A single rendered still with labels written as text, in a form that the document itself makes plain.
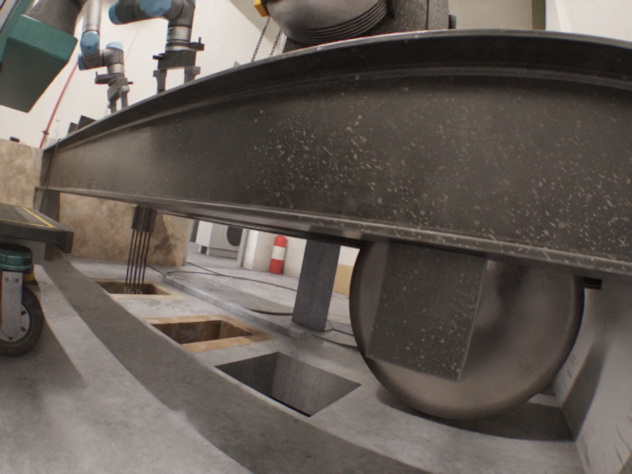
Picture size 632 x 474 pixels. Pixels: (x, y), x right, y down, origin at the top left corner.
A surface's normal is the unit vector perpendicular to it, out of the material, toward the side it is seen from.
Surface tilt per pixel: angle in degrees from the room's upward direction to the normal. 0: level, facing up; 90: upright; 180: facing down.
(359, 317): 90
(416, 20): 90
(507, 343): 90
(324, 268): 90
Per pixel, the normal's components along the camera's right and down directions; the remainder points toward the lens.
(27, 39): 0.84, 0.14
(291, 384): -0.52, -0.12
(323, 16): -0.29, -0.08
